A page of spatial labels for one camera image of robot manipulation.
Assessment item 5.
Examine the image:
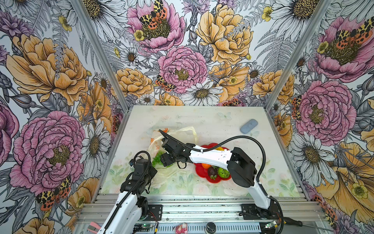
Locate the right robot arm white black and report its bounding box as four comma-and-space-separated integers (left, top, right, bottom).
160, 135, 277, 217

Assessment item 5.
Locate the green pear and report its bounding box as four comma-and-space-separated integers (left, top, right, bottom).
217, 168, 230, 179

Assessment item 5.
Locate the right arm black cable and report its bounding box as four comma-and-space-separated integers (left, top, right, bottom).
158, 129, 284, 234

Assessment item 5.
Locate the pink white small object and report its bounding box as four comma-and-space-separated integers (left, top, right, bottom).
174, 223, 188, 234

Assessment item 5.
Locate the black screwdriver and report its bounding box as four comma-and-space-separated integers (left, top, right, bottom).
283, 217, 333, 232

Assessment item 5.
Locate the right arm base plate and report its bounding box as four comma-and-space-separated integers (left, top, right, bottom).
239, 203, 280, 220

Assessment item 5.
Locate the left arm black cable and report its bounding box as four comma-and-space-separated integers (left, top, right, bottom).
102, 150, 153, 234

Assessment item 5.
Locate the cream plastic bag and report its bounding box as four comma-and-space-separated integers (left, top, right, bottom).
148, 126, 198, 193

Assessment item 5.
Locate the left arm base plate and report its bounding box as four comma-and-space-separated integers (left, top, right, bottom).
140, 204, 163, 221

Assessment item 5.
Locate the grey-blue oval case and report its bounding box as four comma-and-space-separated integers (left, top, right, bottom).
240, 119, 258, 134

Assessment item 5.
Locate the green grapes bunch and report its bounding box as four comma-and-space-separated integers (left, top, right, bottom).
152, 151, 164, 169

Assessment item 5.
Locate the aluminium corner post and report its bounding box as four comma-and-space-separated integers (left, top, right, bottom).
265, 1, 331, 113
72, 1, 130, 114

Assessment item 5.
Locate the aluminium rail frame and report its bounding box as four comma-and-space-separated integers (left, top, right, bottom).
74, 194, 333, 234

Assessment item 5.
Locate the dark brown fruit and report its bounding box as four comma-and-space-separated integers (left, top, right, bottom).
207, 166, 218, 181

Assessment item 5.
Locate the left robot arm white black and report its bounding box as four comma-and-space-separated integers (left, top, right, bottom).
98, 159, 157, 234

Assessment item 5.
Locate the left aluminium corner post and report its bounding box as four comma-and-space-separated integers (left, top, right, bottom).
72, 1, 130, 114

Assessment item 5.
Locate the orange fake fruit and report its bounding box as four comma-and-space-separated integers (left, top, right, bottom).
201, 163, 211, 169

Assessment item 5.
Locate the black round knob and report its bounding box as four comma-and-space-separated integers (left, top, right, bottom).
205, 222, 217, 234

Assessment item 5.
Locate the right aluminium corner post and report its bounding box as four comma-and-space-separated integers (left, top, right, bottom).
265, 1, 331, 113

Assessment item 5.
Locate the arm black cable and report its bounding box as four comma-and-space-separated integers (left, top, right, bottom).
102, 150, 153, 234
158, 129, 284, 234

